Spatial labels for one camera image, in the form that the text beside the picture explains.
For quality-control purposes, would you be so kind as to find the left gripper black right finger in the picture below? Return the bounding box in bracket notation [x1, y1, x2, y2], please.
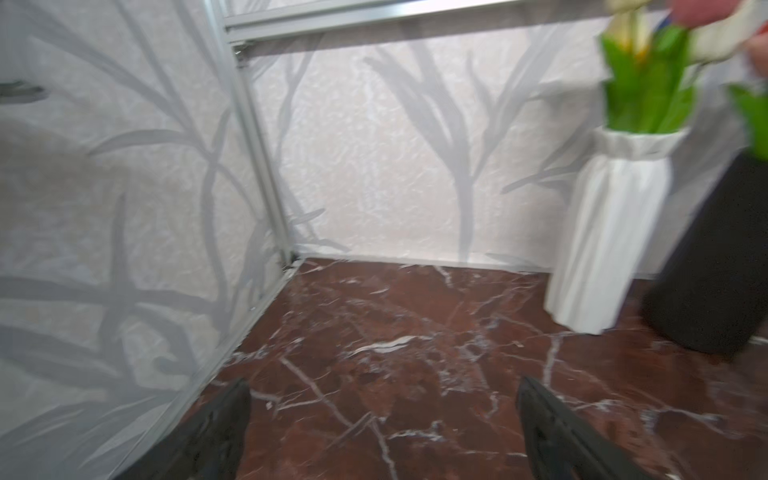
[516, 376, 651, 480]

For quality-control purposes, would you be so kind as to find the pink tulip flower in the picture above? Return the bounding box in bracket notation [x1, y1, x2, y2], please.
[650, 0, 742, 133]

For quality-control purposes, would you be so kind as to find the aluminium frame back crossbar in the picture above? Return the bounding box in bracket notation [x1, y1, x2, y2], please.
[204, 1, 606, 45]

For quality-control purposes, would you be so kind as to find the white tulip flower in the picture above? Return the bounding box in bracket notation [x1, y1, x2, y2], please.
[665, 0, 766, 130]

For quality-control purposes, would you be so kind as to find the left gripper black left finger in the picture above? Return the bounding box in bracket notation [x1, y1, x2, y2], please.
[117, 379, 251, 480]

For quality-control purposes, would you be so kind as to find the white ribbed ceramic vase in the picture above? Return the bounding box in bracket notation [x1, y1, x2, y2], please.
[544, 127, 689, 335]

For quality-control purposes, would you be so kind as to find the black cylindrical vase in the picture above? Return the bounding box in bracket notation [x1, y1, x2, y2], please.
[641, 149, 767, 357]

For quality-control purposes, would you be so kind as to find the yellow tulip flower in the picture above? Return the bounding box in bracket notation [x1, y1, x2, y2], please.
[599, 5, 651, 133]

